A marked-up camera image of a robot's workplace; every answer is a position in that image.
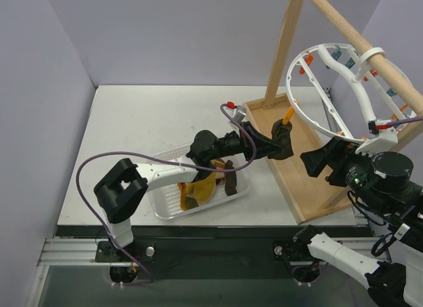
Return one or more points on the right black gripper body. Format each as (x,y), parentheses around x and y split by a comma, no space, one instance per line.
(334,161)

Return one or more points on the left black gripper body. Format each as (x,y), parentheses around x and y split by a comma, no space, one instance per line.
(248,142)

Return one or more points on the black sock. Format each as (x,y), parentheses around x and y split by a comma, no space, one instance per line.
(281,134)
(230,179)

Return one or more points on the orange clip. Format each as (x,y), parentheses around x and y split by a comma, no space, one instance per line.
(288,115)
(308,59)

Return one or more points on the white round sock hanger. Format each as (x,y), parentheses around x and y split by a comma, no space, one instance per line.
(350,91)

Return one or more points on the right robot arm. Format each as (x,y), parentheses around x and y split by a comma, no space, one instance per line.
(380,188)

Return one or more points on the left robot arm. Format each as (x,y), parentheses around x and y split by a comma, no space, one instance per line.
(121,190)

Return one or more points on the white plastic basket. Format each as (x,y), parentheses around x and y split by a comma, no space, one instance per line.
(177,201)

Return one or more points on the orange clip top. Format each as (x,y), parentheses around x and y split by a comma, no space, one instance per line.
(308,59)

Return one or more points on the wooden drying rack frame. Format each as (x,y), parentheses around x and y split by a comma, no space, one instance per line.
(308,198)

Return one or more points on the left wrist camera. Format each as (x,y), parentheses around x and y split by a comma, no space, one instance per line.
(237,112)

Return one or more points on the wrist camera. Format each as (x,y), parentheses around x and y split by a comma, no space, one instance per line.
(385,137)
(237,112)

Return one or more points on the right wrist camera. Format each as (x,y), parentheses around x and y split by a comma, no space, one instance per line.
(385,137)

